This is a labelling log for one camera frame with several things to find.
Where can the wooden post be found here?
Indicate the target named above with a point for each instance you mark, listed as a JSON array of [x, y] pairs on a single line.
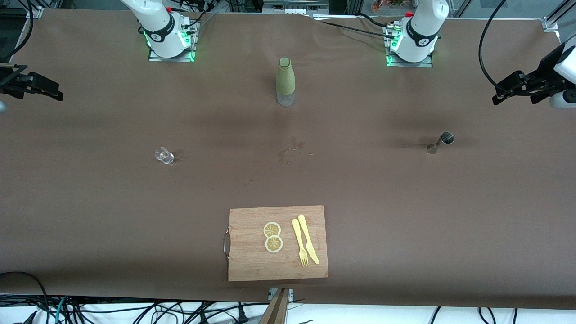
[[275, 310]]

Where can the yellow plastic fork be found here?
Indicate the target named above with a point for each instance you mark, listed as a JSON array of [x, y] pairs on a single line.
[[299, 240]]

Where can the brown table cover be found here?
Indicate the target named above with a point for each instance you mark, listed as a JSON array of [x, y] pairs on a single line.
[[135, 216]]

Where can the clear glass beaker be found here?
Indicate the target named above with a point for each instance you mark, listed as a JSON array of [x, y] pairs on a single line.
[[164, 155]]

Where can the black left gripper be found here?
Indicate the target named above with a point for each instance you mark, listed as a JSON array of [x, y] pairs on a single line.
[[543, 74]]

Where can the yellow lemon slice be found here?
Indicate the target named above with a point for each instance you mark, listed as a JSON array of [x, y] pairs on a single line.
[[272, 229], [273, 244]]

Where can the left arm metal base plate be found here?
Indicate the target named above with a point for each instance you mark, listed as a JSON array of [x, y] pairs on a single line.
[[429, 62]]

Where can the grey metal bracket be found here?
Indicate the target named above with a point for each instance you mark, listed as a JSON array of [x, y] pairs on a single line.
[[271, 293]]

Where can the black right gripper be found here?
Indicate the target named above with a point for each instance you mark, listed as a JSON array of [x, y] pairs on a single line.
[[10, 83]]

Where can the aluminium frame profile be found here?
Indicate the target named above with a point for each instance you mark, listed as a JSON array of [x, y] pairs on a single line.
[[555, 18]]

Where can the wooden cutting board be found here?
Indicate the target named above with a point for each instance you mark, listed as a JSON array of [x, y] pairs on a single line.
[[279, 263]]

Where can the yellow plastic knife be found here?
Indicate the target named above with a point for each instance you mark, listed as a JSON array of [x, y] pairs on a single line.
[[307, 238]]

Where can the steel double jigger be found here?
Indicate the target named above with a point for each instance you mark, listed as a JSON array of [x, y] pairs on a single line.
[[445, 138]]

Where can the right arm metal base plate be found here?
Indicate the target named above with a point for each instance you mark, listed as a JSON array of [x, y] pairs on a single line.
[[194, 42]]

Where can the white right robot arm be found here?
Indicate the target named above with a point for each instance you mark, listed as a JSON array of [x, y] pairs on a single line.
[[157, 27]]

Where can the green sleeved glass bottle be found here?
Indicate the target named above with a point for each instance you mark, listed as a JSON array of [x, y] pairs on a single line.
[[285, 78]]

